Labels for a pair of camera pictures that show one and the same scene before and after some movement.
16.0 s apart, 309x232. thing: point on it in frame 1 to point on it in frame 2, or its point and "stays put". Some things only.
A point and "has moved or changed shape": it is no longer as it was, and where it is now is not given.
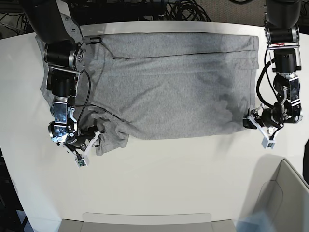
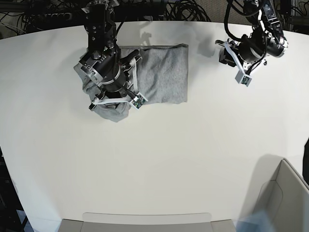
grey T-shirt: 162,86 has moved or changed shape
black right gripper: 270,116 to 252,49
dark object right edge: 305,164 stays put
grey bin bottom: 131,222 stays put
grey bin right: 285,199 stays put
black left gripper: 80,140 to 116,82
